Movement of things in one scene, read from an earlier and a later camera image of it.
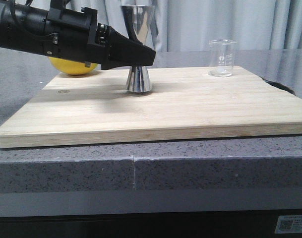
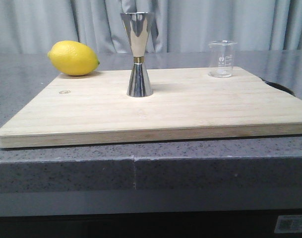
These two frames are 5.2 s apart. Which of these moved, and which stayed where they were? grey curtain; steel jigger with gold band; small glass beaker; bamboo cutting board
Moved: steel jigger with gold band
Stayed: small glass beaker; bamboo cutting board; grey curtain
